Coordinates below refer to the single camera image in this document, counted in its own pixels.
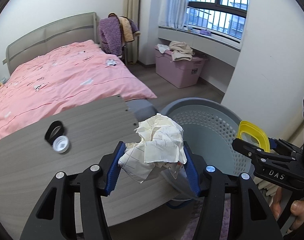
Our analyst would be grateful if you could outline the pink storage bin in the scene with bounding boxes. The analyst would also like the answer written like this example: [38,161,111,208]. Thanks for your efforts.
[155,46,207,88]

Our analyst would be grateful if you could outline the purple fleece garment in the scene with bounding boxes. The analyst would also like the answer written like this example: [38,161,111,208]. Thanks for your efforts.
[98,17,126,57]

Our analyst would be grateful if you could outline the white sheer curtain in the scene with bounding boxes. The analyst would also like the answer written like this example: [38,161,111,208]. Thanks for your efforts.
[159,0,188,29]

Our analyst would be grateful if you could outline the small purple windowsill item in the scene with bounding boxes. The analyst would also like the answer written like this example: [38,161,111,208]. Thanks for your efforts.
[200,29,212,36]

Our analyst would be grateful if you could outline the pink bed quilt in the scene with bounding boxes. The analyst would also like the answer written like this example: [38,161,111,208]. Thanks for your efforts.
[0,40,156,139]

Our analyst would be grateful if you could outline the purple fluffy rug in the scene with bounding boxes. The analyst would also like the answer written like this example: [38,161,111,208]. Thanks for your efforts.
[179,199,231,240]

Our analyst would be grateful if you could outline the person's right hand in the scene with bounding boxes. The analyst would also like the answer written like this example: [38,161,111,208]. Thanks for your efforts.
[270,186,304,231]

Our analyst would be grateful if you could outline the yellow plastic lid ring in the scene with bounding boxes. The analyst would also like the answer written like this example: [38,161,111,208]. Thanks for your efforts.
[236,120,271,153]

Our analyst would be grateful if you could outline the beige clothes on bin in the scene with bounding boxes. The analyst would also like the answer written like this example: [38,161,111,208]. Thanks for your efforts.
[169,41,194,61]

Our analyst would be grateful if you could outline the window with bars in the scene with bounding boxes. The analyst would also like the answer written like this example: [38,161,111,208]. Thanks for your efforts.
[185,0,249,40]

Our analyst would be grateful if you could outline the white cloth on bin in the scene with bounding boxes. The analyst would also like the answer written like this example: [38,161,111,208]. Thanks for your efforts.
[156,43,170,54]

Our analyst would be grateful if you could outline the white paper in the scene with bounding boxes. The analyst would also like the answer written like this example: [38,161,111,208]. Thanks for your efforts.
[118,113,187,183]

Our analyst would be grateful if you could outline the black small case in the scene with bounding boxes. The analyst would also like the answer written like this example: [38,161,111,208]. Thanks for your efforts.
[44,120,65,146]

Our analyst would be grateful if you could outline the grey bed headboard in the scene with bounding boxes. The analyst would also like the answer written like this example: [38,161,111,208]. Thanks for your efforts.
[3,12,99,74]

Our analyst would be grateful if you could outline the grey perforated trash basket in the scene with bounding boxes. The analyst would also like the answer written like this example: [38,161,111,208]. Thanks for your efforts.
[159,97,255,202]

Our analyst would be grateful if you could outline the beige curtain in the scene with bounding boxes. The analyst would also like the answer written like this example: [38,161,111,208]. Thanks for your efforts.
[123,0,140,64]

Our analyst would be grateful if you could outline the white round cap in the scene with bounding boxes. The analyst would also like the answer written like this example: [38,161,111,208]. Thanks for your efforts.
[52,135,70,154]

